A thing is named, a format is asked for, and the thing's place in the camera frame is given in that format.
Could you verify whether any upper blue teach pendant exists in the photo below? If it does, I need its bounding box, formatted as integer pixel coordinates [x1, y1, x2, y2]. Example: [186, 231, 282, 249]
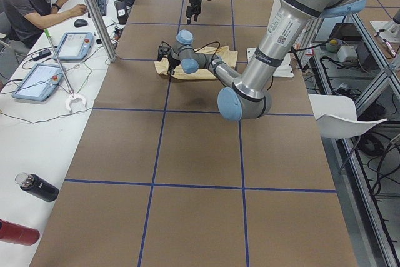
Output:
[56, 32, 94, 61]

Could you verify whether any white chair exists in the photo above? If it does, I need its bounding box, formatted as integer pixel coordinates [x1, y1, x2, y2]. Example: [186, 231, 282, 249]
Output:
[307, 93, 388, 174]

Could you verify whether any white grabber reach tool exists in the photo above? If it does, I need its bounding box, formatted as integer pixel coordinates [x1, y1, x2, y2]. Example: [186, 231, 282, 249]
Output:
[43, 28, 88, 114]

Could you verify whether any beige long-sleeve printed shirt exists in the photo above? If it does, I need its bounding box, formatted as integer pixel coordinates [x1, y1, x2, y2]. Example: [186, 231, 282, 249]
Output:
[154, 46, 238, 81]

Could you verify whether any blue teach pendant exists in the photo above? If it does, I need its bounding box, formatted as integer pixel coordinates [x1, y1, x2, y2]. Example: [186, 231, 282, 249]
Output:
[56, 32, 94, 61]
[12, 63, 63, 102]

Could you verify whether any black bottle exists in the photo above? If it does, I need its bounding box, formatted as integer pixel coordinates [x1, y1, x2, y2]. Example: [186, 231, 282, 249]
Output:
[14, 172, 59, 202]

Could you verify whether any lower blue teach pendant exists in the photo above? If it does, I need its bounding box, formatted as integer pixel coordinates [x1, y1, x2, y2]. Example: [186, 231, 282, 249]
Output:
[12, 63, 63, 102]

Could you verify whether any gripper camera bracket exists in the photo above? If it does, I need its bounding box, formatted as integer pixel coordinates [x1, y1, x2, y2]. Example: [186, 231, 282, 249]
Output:
[157, 41, 171, 61]

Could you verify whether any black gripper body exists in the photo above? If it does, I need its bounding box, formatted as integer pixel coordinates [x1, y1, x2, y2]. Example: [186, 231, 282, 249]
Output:
[187, 0, 202, 14]
[167, 48, 181, 69]

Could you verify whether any seated person grey shirt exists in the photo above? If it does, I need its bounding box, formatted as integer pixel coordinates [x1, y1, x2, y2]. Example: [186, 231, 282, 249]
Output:
[1, 0, 87, 48]

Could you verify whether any black computer mouse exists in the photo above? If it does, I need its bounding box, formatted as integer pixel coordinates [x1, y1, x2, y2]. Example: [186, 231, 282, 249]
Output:
[74, 19, 88, 28]

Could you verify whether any red bottle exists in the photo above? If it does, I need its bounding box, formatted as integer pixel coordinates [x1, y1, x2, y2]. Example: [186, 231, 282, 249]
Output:
[1, 220, 40, 246]

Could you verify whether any aluminium frame post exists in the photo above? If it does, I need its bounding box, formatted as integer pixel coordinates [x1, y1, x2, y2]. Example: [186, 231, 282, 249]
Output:
[84, 0, 117, 63]

